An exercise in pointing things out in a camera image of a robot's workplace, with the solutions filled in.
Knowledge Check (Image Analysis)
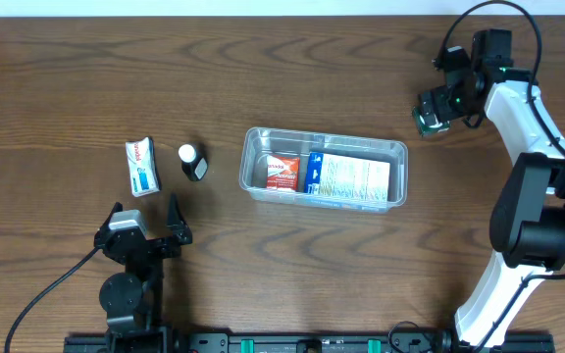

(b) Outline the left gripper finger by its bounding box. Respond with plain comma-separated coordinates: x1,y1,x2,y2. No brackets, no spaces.
99,201,124,232
166,193,187,231

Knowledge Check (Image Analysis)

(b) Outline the green square ointment box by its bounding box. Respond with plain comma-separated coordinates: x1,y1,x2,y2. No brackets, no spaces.
412,106,450,137

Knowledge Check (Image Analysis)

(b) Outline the red medicine sachet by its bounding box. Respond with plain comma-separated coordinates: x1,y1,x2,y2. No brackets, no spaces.
266,155,300,192

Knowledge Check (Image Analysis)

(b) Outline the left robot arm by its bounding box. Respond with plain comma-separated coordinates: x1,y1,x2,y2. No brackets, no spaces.
93,194,192,352

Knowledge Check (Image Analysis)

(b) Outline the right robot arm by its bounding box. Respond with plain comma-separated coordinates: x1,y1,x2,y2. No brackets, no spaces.
412,29,565,352

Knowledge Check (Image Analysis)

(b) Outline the clear plastic container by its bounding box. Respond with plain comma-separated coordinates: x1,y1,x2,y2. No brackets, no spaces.
239,127,408,213

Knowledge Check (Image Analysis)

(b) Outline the white medicine box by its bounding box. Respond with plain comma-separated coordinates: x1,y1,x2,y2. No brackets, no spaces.
125,137,161,197

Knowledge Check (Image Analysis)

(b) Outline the black bottle white cap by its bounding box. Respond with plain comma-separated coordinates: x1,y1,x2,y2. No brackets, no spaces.
179,143,208,181

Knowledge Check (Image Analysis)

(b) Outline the left black cable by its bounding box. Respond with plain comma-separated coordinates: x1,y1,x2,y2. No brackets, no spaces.
3,246,101,353

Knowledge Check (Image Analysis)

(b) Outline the black cable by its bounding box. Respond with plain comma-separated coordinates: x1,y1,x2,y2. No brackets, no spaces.
3,246,101,353
433,0,565,353

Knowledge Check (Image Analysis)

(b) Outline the right black cable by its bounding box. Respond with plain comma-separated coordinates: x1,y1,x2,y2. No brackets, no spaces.
433,0,565,353

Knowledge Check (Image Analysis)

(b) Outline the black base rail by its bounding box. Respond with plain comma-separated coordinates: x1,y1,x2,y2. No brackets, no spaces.
63,327,557,353

